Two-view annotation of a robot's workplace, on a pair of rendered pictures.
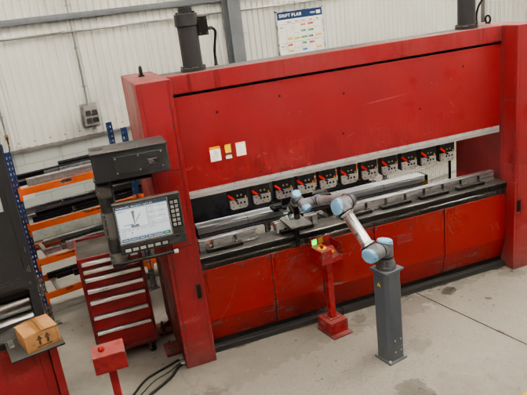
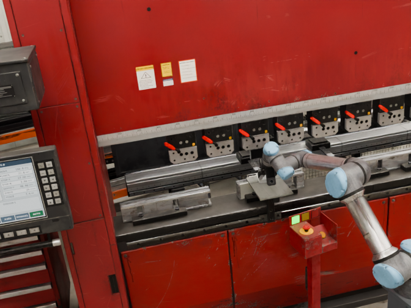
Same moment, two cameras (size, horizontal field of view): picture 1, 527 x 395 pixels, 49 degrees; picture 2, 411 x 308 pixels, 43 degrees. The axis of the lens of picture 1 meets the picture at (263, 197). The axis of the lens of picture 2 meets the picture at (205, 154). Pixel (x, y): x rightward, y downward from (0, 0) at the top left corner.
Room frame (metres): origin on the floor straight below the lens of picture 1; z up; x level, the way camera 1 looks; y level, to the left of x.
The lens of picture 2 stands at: (1.99, -0.25, 2.32)
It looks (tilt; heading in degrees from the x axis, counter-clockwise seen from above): 24 degrees down; 8
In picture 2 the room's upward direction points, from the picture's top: 6 degrees counter-clockwise
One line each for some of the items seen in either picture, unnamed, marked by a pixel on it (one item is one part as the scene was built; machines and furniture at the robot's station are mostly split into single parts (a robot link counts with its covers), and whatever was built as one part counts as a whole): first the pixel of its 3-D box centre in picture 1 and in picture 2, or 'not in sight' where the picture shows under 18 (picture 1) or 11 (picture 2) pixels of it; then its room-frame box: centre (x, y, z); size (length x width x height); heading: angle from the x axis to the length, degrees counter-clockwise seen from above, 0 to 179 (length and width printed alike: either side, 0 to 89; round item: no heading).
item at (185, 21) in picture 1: (197, 38); not in sight; (4.59, 0.35, 2.54); 0.33 x 0.25 x 0.47; 108
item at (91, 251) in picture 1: (117, 296); (16, 266); (4.50, 1.34, 0.50); 0.50 x 0.50 x 1.00; 18
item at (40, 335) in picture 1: (32, 335); not in sight; (3.04, 1.45, 1.04); 0.30 x 0.26 x 0.12; 120
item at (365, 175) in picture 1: (367, 168); (388, 108); (4.86, -0.93, 1.26); 0.15 x 0.09 x 0.17; 108
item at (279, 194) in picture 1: (282, 187); (253, 132); (4.61, -0.17, 1.26); 0.15 x 0.09 x 0.17; 108
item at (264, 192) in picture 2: (295, 221); (268, 186); (4.48, -0.24, 1.00); 0.26 x 0.18 x 0.01; 18
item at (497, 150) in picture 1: (494, 144); not in sight; (5.48, -2.31, 1.15); 0.85 x 0.25 x 2.30; 18
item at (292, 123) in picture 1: (350, 116); (370, 25); (4.82, -0.81, 1.74); 3.00 x 0.08 x 0.80; 108
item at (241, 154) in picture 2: (281, 208); (251, 160); (4.78, -0.14, 1.01); 0.26 x 0.12 x 0.05; 18
